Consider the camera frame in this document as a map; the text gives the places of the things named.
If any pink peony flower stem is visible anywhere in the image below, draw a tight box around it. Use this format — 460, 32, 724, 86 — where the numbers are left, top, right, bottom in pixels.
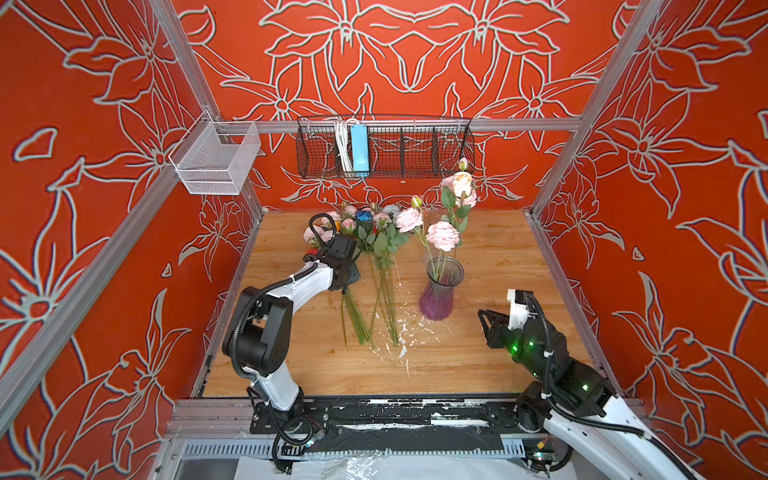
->
394, 188, 466, 282

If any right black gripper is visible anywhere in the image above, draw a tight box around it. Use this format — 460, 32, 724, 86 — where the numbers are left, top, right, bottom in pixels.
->
476, 308, 554, 385

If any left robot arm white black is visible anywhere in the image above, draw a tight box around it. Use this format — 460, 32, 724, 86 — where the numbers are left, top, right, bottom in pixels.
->
222, 213, 360, 419

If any black wire wall basket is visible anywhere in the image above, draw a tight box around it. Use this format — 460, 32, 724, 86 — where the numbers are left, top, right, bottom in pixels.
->
296, 115, 476, 179

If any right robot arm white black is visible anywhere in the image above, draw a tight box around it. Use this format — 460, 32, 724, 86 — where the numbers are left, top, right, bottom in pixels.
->
478, 289, 699, 479

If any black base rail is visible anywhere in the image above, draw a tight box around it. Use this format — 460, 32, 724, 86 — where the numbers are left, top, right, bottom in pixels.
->
249, 394, 567, 461

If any white mesh wall basket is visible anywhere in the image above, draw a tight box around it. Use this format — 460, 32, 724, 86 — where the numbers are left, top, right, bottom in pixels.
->
168, 111, 262, 196

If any white cable bundle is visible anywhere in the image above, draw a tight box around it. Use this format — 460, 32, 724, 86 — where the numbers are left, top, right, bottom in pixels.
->
332, 118, 355, 175

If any purple glass fluted vase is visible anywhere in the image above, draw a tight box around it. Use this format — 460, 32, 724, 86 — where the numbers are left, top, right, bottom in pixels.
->
419, 257, 465, 321

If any light blue box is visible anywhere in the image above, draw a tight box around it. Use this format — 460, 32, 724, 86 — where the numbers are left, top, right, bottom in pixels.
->
350, 123, 370, 177

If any bunch of artificial flowers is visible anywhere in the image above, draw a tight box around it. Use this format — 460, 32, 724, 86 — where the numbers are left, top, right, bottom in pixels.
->
302, 203, 408, 346

